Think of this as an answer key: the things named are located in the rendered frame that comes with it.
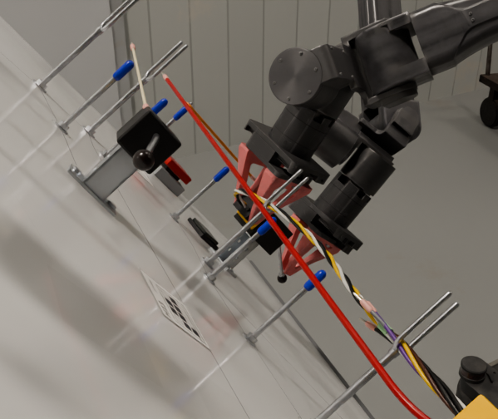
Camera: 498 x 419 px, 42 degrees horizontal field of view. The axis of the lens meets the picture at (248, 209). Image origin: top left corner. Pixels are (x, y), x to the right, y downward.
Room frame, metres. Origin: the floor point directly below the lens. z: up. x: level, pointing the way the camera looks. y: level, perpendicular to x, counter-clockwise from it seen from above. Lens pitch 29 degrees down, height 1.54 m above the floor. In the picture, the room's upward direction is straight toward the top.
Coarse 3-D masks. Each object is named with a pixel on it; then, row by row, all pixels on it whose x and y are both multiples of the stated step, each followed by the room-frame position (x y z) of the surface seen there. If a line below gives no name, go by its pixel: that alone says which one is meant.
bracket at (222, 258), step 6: (246, 234) 0.71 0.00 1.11; (240, 240) 0.70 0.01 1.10; (246, 240) 0.69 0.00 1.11; (234, 246) 0.70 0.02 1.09; (240, 246) 0.68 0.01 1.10; (252, 246) 0.69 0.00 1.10; (228, 252) 0.70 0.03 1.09; (246, 252) 0.69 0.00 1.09; (222, 258) 0.69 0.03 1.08; (240, 258) 0.68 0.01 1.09; (234, 264) 0.68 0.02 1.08; (228, 270) 0.66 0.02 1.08; (234, 276) 0.67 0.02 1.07
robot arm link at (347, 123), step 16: (400, 112) 0.82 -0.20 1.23; (416, 112) 0.83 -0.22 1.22; (336, 128) 0.79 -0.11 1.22; (352, 128) 0.81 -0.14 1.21; (368, 128) 0.81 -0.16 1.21; (400, 128) 0.81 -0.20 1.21; (416, 128) 0.81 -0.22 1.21; (320, 144) 0.78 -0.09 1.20; (336, 144) 0.78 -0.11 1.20; (352, 144) 0.78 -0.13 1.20; (384, 144) 0.81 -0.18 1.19; (400, 144) 0.79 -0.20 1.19; (336, 160) 0.78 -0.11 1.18
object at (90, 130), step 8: (176, 48) 0.70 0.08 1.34; (184, 48) 0.69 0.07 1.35; (168, 56) 0.70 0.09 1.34; (176, 56) 0.69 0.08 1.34; (168, 64) 0.68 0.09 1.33; (144, 80) 0.68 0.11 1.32; (136, 88) 0.68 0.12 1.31; (128, 96) 0.67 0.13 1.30; (120, 104) 0.67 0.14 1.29; (112, 112) 0.67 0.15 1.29; (104, 120) 0.66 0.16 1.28; (88, 128) 0.65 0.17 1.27
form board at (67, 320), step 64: (0, 64) 0.56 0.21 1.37; (0, 128) 0.36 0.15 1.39; (0, 192) 0.26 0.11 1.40; (64, 192) 0.36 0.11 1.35; (128, 192) 0.55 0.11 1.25; (0, 256) 0.20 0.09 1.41; (64, 256) 0.26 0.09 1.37; (128, 256) 0.35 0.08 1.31; (192, 256) 0.54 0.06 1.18; (0, 320) 0.16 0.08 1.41; (64, 320) 0.19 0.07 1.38; (128, 320) 0.25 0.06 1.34; (256, 320) 0.54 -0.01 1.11; (0, 384) 0.13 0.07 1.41; (64, 384) 0.15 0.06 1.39; (128, 384) 0.19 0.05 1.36; (192, 384) 0.24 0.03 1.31; (256, 384) 0.33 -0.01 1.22; (320, 384) 0.53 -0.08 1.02
